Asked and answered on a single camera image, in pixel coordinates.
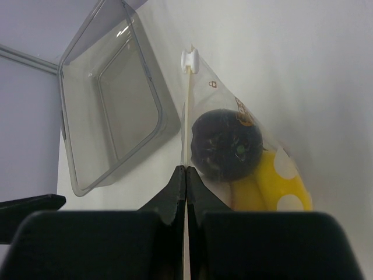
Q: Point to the left aluminium frame post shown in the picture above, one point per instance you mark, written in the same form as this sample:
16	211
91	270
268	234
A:
28	60

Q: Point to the clear grey plastic bin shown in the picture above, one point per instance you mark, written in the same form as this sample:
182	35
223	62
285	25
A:
116	107

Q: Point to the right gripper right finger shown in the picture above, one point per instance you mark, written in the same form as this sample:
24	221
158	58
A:
225	244

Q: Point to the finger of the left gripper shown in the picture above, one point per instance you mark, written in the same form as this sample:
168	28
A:
29	205

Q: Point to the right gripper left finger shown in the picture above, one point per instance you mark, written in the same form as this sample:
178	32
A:
142	244

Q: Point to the yellow white-dotted toy food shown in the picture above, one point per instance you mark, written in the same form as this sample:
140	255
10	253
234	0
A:
275	185

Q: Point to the dark round toy fruit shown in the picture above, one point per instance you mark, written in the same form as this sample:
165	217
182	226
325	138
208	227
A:
222	148

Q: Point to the clear zip top bag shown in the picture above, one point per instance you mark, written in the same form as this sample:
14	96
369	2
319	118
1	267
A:
206	92

